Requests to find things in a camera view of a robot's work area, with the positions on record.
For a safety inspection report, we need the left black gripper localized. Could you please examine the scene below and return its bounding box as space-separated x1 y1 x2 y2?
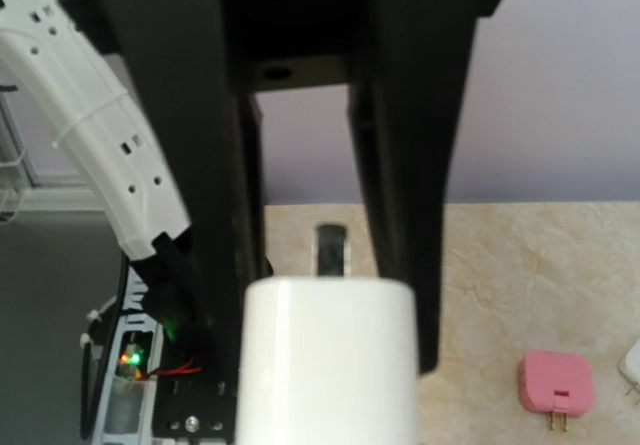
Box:
97 0 521 101

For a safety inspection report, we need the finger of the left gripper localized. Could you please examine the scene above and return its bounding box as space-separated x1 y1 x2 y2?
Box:
103 0 265 382
348 18 477 375

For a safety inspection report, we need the small white charger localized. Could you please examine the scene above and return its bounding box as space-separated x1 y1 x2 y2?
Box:
235 223 420 444

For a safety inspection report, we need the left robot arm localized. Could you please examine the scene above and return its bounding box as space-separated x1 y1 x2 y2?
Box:
1 0 502 381

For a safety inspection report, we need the pink square adapter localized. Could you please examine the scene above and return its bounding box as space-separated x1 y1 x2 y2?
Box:
517 350 595 433

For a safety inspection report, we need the white square adapter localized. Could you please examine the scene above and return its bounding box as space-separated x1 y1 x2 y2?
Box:
618 340 640 396

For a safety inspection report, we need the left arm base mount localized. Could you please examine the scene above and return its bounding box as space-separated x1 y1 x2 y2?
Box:
151 337 239 444

